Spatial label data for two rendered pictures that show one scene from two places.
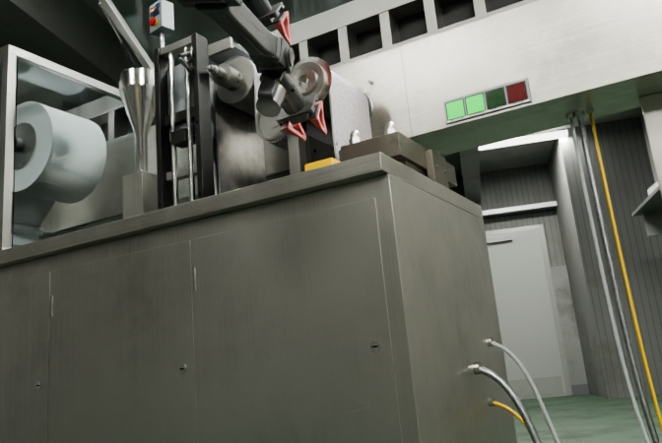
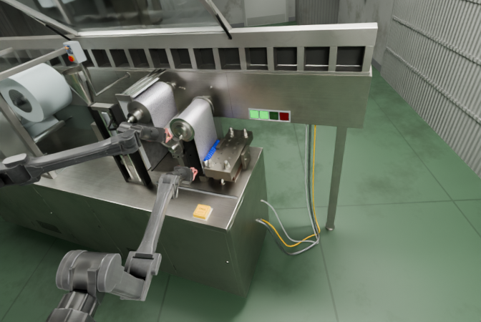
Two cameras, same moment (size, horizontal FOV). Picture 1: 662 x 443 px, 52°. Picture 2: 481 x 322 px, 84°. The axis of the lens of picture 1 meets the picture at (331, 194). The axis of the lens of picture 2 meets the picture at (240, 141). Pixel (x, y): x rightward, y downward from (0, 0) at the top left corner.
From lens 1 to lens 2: 1.62 m
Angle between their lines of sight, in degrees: 51
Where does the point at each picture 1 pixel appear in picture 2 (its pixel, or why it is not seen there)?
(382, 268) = (228, 249)
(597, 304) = not seen: outside the picture
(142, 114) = (86, 96)
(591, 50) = (323, 109)
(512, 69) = (283, 104)
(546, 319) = not seen: outside the picture
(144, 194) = not seen: hidden behind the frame
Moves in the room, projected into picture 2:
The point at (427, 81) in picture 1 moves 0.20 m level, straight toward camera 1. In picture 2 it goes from (240, 95) to (240, 113)
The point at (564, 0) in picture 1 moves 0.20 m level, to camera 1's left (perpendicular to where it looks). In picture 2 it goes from (316, 79) to (278, 86)
